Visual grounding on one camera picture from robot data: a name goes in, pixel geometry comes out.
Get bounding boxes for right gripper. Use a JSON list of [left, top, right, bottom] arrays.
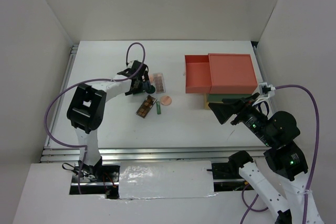
[[207, 90, 275, 144]]

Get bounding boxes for green drawer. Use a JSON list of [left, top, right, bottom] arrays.
[[205, 94, 251, 102]]

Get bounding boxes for green lipstick tube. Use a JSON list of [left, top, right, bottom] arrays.
[[156, 101, 161, 115]]

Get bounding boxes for coral top drawer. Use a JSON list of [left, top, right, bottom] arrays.
[[185, 55, 212, 94]]

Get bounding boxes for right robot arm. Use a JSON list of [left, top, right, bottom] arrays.
[[208, 93, 323, 223]]

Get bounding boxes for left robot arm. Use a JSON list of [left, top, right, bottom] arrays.
[[67, 60, 153, 182]]

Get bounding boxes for pink eyeshadow palette clear case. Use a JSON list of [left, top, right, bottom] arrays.
[[153, 73, 166, 94]]

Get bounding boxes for brown eyeshadow palette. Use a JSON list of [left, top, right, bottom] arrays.
[[136, 95, 156, 119]]

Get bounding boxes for round pink powder puff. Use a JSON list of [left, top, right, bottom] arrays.
[[160, 95, 172, 106]]

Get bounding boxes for coral drawer cabinet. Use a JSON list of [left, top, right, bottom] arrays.
[[208, 54, 258, 94]]

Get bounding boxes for white cover plate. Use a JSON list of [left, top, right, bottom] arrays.
[[119, 161, 216, 199]]

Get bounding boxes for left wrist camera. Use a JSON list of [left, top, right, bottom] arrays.
[[127, 60, 134, 69]]

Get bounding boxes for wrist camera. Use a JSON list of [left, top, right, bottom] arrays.
[[127, 60, 134, 69], [253, 82, 276, 106]]

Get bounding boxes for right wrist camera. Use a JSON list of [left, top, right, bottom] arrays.
[[253, 82, 276, 106]]

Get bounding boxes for aluminium right rail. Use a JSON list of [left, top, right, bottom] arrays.
[[251, 41, 269, 84]]

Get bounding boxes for aluminium rail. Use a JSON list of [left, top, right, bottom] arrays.
[[43, 44, 79, 148], [251, 41, 269, 84], [40, 146, 266, 164]]

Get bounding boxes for aluminium left rail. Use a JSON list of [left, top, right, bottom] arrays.
[[43, 44, 79, 148]]

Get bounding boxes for aluminium front rail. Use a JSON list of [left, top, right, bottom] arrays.
[[40, 146, 266, 164]]

